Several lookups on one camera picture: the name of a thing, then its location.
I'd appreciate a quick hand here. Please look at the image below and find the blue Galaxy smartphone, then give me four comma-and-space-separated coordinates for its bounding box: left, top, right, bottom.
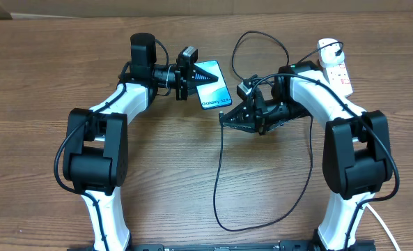
194, 60, 232, 110

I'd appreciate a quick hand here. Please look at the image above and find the black USB charging cable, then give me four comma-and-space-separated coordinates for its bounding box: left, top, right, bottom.
212, 31, 345, 233

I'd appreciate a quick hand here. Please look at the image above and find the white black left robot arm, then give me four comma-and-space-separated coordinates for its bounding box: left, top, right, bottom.
54, 33, 224, 250

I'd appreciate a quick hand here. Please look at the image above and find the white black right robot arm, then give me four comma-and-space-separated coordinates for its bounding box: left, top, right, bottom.
219, 61, 399, 250

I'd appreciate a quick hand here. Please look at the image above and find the white USB charger plug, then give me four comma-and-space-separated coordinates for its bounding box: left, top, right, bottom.
317, 38, 345, 68

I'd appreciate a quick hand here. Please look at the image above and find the white power strip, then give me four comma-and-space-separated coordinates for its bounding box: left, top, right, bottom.
322, 61, 353, 97

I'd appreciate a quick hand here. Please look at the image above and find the cardboard backdrop panel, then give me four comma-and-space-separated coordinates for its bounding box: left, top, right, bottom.
0, 0, 413, 20

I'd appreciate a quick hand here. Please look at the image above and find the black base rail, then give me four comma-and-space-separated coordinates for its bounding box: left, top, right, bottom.
66, 238, 376, 251

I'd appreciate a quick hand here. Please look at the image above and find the white power strip cord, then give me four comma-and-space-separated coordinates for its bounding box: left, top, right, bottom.
366, 204, 401, 251

